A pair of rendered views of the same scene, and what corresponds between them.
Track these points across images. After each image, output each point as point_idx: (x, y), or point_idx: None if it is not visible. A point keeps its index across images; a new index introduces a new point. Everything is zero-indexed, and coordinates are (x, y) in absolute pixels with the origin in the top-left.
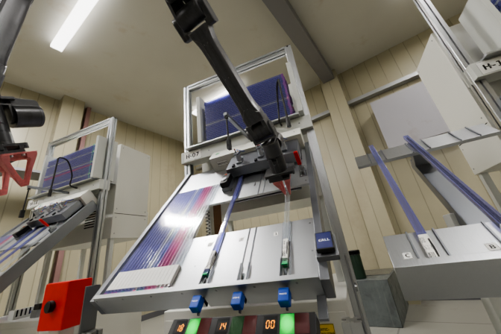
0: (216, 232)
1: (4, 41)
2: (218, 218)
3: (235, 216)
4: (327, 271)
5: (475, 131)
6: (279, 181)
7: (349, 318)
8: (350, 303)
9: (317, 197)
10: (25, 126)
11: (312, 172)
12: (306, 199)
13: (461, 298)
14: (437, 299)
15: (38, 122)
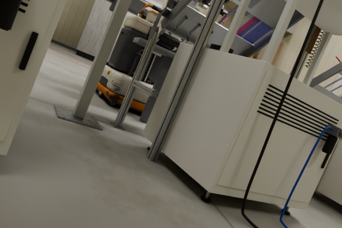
0: (313, 43)
1: None
2: (316, 29)
3: (336, 25)
4: (162, 19)
5: None
6: None
7: (157, 32)
8: (191, 51)
9: None
10: (225, 1)
11: None
12: None
13: (127, 11)
14: (132, 13)
15: None
